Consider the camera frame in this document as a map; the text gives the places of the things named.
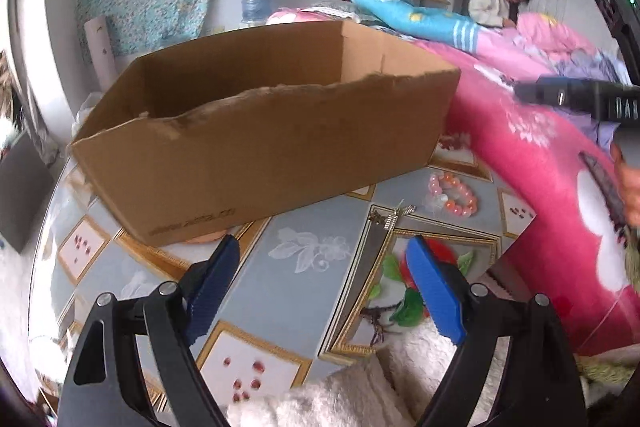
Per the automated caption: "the right hand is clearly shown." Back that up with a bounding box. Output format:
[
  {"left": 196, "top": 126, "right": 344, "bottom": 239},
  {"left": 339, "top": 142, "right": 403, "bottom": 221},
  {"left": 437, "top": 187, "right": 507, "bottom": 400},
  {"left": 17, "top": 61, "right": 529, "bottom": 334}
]
[{"left": 610, "top": 143, "right": 640, "bottom": 228}]

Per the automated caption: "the silver spring hair clip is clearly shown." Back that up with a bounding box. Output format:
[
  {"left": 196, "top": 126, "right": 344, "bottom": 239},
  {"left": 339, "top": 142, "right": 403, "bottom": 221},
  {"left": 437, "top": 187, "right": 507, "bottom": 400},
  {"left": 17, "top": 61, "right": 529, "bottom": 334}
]
[{"left": 368, "top": 202, "right": 416, "bottom": 232}]

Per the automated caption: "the white fluffy towel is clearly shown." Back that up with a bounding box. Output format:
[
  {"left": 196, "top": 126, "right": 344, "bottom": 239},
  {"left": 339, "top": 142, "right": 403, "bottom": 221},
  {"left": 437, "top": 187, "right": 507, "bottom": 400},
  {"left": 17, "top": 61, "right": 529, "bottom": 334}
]
[{"left": 224, "top": 315, "right": 591, "bottom": 427}]

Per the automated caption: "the person in white jacket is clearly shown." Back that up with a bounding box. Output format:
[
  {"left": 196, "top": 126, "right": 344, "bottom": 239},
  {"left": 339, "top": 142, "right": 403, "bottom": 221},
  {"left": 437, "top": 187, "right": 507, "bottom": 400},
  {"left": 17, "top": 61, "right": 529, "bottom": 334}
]
[{"left": 468, "top": 0, "right": 532, "bottom": 28}]

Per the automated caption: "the pink floral blanket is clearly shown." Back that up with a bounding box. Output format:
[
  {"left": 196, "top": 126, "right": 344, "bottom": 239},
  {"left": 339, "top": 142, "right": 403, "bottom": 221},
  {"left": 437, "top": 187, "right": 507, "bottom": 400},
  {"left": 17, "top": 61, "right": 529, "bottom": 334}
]
[{"left": 267, "top": 5, "right": 640, "bottom": 358}]

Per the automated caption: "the brown cardboard box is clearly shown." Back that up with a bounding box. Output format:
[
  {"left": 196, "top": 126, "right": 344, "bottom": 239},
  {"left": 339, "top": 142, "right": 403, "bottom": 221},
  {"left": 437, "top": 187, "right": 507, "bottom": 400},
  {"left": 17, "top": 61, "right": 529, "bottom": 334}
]
[{"left": 72, "top": 20, "right": 460, "bottom": 246}]

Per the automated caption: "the blue striped pillow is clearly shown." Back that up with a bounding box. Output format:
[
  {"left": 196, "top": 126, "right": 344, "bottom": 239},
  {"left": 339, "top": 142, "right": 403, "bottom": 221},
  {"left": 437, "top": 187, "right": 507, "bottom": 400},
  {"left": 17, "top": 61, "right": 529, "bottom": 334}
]
[{"left": 350, "top": 0, "right": 483, "bottom": 54}]

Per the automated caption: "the dark grey cabinet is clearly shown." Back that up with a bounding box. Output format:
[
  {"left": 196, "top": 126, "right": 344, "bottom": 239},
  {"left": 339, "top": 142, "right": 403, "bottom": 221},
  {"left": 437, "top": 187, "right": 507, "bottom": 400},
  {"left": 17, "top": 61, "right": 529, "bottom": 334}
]
[{"left": 0, "top": 132, "right": 54, "bottom": 253}]

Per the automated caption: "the pink paper roll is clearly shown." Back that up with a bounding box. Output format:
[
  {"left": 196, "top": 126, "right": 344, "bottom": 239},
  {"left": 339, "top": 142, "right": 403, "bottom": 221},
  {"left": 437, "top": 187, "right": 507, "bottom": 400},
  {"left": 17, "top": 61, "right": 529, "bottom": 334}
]
[{"left": 84, "top": 15, "right": 118, "bottom": 92}]

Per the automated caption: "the pink orange bead bracelet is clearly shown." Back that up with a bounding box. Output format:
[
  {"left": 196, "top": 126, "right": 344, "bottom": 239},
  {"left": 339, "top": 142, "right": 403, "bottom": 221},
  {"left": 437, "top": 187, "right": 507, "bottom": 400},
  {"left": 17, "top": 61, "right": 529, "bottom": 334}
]
[{"left": 427, "top": 171, "right": 481, "bottom": 219}]

